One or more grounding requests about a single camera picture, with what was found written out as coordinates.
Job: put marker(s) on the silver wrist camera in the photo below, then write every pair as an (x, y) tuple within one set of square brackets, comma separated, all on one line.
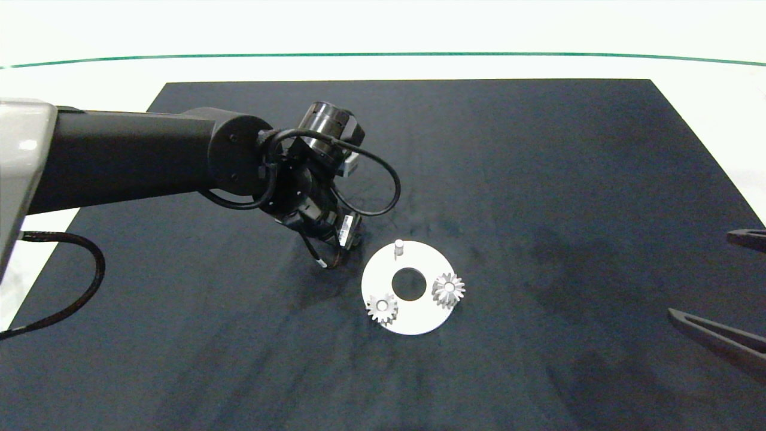
[(352, 165)]

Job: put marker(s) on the black table mat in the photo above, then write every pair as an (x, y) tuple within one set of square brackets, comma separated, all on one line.
[(538, 179)]

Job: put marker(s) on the steel planetary gear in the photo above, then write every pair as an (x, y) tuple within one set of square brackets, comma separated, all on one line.
[(456, 289), (374, 309)]

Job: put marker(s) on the round white carrier plate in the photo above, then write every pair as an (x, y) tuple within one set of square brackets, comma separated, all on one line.
[(419, 320)]

